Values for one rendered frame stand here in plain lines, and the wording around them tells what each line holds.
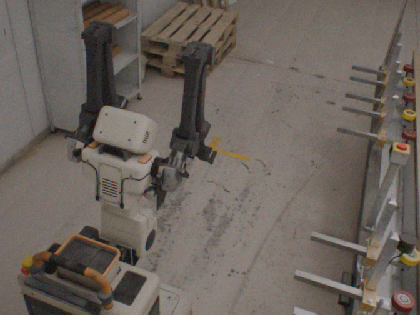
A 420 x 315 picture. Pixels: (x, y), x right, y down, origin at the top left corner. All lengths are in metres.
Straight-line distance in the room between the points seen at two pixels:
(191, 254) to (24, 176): 1.51
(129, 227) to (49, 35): 2.02
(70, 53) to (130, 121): 1.92
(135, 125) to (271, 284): 1.59
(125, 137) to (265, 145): 2.44
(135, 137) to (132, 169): 0.12
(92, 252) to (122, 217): 0.23
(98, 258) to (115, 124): 0.53
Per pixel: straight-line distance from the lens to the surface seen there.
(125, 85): 4.51
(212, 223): 3.18
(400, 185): 2.90
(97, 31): 1.83
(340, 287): 1.88
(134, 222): 1.94
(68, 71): 3.64
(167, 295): 2.44
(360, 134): 2.86
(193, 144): 1.75
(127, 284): 1.84
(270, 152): 3.90
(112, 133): 1.71
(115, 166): 1.72
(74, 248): 1.86
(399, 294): 1.90
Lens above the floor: 2.29
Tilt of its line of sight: 37 degrees down
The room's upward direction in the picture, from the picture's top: 5 degrees clockwise
